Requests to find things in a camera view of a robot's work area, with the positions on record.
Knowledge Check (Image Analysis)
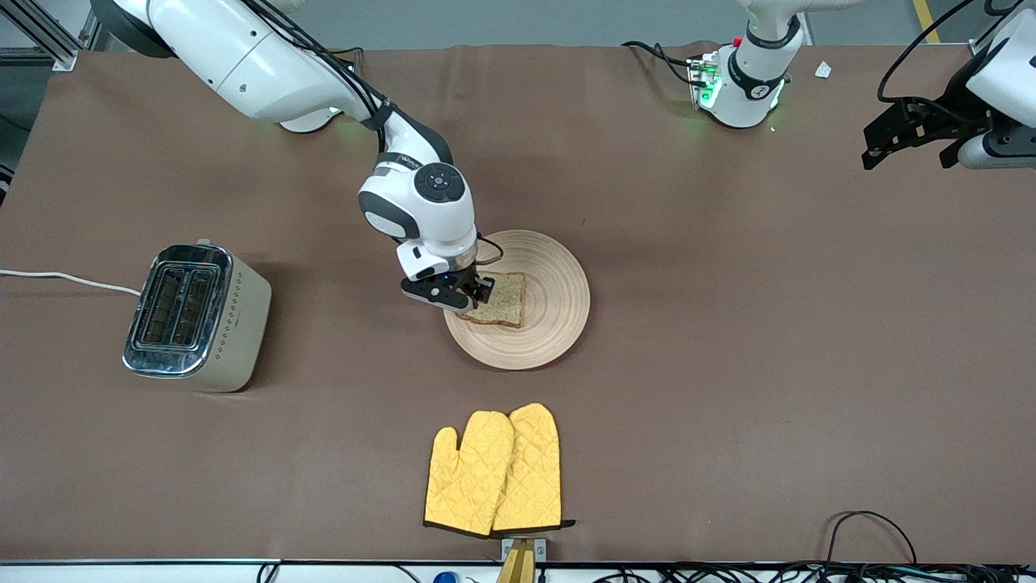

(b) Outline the aluminium frame profile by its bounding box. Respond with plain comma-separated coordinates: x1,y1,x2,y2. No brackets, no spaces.
0,0,102,70

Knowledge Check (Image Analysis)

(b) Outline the yellow quilted oven mitt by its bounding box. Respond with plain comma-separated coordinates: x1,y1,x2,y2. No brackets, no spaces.
423,411,516,537
492,402,575,533

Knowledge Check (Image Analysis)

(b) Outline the white toaster power cable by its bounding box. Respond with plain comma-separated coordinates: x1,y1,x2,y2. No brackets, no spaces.
0,269,142,296

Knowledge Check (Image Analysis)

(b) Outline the black left base cable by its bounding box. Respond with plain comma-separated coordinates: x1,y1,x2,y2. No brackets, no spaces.
622,40,697,86

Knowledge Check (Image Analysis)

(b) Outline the brown bread slice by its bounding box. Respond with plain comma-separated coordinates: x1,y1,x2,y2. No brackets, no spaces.
457,272,527,329

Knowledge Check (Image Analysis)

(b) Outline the round light wooden plate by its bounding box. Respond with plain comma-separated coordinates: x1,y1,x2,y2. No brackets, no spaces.
443,230,591,371

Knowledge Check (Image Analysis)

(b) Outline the black looped cable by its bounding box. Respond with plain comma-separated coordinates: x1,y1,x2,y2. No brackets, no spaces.
824,510,919,568

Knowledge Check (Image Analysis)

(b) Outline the silver and beige toaster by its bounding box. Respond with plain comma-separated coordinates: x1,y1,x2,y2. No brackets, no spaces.
123,240,273,394

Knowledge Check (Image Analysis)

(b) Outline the black cable bundle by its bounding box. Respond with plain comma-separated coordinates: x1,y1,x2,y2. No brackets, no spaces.
599,561,1036,583

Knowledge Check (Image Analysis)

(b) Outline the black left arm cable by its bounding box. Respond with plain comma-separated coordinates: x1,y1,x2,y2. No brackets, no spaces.
877,0,1021,122

